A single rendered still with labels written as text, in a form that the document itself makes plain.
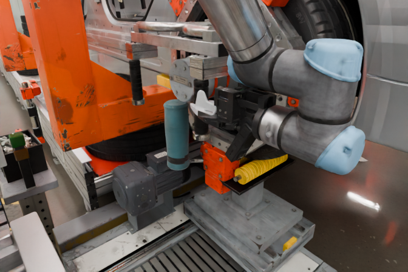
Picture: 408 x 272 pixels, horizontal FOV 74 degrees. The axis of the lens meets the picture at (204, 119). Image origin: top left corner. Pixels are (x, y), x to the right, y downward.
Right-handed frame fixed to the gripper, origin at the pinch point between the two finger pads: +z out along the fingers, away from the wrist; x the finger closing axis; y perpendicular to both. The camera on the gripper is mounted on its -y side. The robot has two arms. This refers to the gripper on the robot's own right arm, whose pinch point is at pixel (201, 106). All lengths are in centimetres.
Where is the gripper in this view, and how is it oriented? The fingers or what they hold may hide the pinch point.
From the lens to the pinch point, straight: 65.0
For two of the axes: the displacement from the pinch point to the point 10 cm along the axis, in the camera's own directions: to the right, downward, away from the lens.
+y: 0.0, -9.3, -3.7
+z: -6.4, -2.9, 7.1
